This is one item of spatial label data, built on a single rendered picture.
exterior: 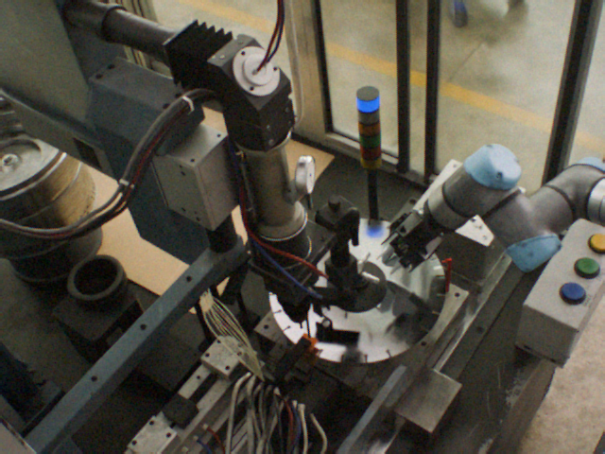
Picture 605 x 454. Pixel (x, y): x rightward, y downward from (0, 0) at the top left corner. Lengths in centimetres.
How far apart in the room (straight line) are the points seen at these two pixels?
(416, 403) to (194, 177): 69
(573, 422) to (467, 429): 92
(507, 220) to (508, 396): 49
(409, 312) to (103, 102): 68
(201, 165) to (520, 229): 49
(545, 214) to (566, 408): 130
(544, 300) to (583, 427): 95
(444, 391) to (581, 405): 101
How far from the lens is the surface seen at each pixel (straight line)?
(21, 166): 169
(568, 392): 241
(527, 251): 113
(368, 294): 137
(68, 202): 164
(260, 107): 85
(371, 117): 147
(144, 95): 94
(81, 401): 127
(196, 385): 144
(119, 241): 184
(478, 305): 161
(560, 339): 149
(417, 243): 125
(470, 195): 115
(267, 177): 95
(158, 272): 175
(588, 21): 132
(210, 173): 94
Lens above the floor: 209
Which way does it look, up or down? 49 degrees down
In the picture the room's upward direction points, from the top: 9 degrees counter-clockwise
